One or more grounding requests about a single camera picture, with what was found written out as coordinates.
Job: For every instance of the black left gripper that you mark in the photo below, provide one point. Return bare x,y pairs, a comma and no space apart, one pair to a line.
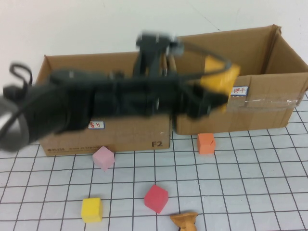
192,103

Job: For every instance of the yellow snack packet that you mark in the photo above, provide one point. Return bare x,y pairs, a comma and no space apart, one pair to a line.
216,79

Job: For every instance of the brown snack packet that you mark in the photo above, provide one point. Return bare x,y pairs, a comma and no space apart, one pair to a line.
184,221

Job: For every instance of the orange foam cube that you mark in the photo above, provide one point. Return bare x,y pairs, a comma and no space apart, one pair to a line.
205,144

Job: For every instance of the cardboard box with clear tape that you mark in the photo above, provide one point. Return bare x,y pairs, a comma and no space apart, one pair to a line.
264,118

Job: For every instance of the cardboard box printed F2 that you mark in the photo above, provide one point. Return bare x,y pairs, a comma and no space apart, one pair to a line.
132,137

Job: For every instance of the red foam cube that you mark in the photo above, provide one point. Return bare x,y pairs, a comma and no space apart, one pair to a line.
156,198

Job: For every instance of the pink foam cube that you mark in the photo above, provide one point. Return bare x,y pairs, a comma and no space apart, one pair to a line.
103,158

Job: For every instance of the yellow foam cube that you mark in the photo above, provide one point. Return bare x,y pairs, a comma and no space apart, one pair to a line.
91,210

